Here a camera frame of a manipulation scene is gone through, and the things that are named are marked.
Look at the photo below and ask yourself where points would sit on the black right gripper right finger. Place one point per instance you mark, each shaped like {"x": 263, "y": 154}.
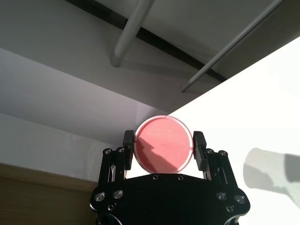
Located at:
{"x": 200, "y": 150}

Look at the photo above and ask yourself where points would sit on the pink plastic cup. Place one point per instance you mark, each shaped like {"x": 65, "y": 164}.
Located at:
{"x": 164, "y": 145}

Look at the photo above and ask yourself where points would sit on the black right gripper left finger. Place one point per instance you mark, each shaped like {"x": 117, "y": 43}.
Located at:
{"x": 127, "y": 150}

